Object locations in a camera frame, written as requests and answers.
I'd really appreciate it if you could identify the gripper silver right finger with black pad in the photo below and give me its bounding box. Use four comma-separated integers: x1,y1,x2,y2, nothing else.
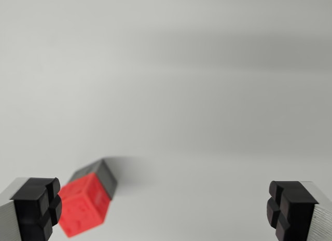
266,180,332,241

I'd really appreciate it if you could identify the red embossed rubber cube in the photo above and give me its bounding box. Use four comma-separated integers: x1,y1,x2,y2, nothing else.
57,172,111,238

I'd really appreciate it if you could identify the grey embossed rubber cube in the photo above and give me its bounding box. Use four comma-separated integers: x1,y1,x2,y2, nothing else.
67,158,117,200

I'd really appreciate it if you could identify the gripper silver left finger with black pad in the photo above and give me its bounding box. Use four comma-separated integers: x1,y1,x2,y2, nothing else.
0,177,62,241

